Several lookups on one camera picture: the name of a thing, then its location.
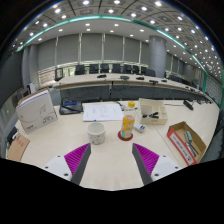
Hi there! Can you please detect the long curved conference desk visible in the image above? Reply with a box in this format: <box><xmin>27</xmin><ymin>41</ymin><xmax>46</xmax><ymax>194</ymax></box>
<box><xmin>53</xmin><ymin>73</ymin><xmax>214</xmax><ymax>104</ymax></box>

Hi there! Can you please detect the cardboard box with red label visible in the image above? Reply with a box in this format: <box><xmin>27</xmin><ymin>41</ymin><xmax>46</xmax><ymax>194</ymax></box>
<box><xmin>166</xmin><ymin>121</ymin><xmax>208</xmax><ymax>167</ymax></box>

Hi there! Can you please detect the white patterned cup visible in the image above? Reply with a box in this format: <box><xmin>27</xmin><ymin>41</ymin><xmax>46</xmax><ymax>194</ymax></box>
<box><xmin>86</xmin><ymin>121</ymin><xmax>107</xmax><ymax>146</ymax></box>

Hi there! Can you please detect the white desk organizer tray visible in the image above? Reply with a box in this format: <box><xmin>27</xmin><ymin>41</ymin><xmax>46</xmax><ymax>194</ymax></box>
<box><xmin>138</xmin><ymin>97</ymin><xmax>169</xmax><ymax>126</ymax></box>

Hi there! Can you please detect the flat round red coaster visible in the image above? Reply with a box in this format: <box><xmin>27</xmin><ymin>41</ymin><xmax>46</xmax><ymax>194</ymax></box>
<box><xmin>117</xmin><ymin>129</ymin><xmax>134</xmax><ymax>142</ymax></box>

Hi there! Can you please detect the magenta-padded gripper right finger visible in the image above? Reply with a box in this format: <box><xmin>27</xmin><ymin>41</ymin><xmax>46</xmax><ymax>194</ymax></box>
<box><xmin>131</xmin><ymin>142</ymin><xmax>184</xmax><ymax>187</ymax></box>

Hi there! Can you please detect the small white pack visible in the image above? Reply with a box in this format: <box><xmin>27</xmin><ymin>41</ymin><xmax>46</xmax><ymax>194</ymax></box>
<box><xmin>133</xmin><ymin>122</ymin><xmax>147</xmax><ymax>134</ymax></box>

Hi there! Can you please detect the flat black device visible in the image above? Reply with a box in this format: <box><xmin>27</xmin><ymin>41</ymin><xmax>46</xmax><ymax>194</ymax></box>
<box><xmin>5</xmin><ymin>126</ymin><xmax>19</xmax><ymax>146</ymax></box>

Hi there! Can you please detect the row of black office chairs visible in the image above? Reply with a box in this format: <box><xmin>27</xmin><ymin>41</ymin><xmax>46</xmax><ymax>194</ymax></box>
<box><xmin>54</xmin><ymin>63</ymin><xmax>158</xmax><ymax>81</ymax></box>

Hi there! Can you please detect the white printed paper sheet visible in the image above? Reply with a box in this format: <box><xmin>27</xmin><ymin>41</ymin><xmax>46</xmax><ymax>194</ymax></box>
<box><xmin>81</xmin><ymin>102</ymin><xmax>124</xmax><ymax>123</ymax></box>

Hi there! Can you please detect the large white carton box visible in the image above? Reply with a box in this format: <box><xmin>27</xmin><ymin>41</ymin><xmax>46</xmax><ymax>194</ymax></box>
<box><xmin>15</xmin><ymin>88</ymin><xmax>59</xmax><ymax>135</ymax></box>

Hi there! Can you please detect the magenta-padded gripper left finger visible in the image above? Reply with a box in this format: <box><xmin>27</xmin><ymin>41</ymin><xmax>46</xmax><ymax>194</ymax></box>
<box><xmin>40</xmin><ymin>142</ymin><xmax>92</xmax><ymax>186</ymax></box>

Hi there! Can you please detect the black marker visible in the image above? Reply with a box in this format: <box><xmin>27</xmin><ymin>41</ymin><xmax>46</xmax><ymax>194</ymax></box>
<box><xmin>142</xmin><ymin>111</ymin><xmax>160</xmax><ymax>120</ymax></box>

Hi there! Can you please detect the group of ceiling lights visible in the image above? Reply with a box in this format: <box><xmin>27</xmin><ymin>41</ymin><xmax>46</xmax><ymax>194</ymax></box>
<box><xmin>11</xmin><ymin>0</ymin><xmax>224</xmax><ymax>84</ymax></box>

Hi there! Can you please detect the yellow-capped orange drink bottle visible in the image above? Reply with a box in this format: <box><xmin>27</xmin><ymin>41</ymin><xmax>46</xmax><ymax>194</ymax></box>
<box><xmin>120</xmin><ymin>100</ymin><xmax>137</xmax><ymax>140</ymax></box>

